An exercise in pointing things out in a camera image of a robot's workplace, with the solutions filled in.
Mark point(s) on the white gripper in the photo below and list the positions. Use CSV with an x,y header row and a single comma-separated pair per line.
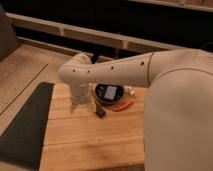
x,y
80,94

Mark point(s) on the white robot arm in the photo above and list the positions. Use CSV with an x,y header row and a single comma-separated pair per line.
x,y
178,108

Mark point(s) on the black rectangular remote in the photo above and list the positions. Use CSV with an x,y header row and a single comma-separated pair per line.
x,y
100,112

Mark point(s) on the black bowl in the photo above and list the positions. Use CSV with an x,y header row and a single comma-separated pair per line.
x,y
100,90

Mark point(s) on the orange carrot toy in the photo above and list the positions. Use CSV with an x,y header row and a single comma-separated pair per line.
x,y
122,106

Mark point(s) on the small white object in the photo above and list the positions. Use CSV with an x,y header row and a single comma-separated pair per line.
x,y
130,90

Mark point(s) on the dark grey floor mat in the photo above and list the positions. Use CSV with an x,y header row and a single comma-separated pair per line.
x,y
22,141

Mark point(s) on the grey couch corner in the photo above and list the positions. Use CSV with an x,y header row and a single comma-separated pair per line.
x,y
8,39

